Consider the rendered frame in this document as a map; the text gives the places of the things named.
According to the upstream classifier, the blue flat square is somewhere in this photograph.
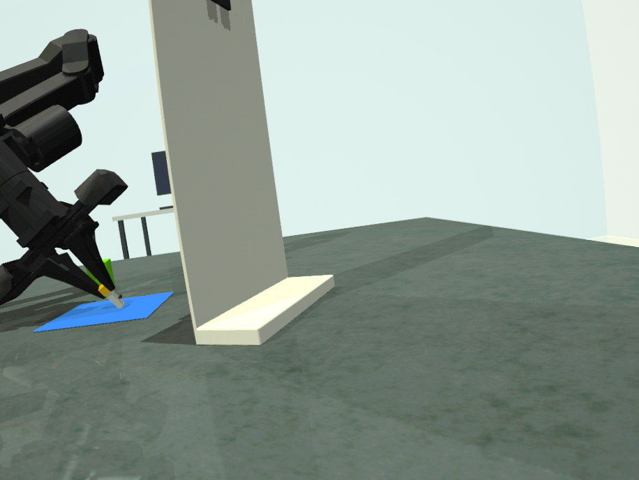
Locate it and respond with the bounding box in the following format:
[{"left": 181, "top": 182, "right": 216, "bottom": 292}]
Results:
[{"left": 33, "top": 292, "right": 173, "bottom": 332}]

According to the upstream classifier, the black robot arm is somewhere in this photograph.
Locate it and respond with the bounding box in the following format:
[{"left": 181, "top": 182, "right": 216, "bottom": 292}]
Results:
[{"left": 0, "top": 29, "right": 105, "bottom": 187}]

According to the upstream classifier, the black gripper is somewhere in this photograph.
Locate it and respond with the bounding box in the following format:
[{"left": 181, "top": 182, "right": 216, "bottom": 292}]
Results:
[{"left": 0, "top": 169, "right": 128, "bottom": 305}]

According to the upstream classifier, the green rectangular block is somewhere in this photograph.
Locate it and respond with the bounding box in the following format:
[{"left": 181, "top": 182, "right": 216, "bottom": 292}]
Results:
[{"left": 86, "top": 259, "right": 115, "bottom": 285}]

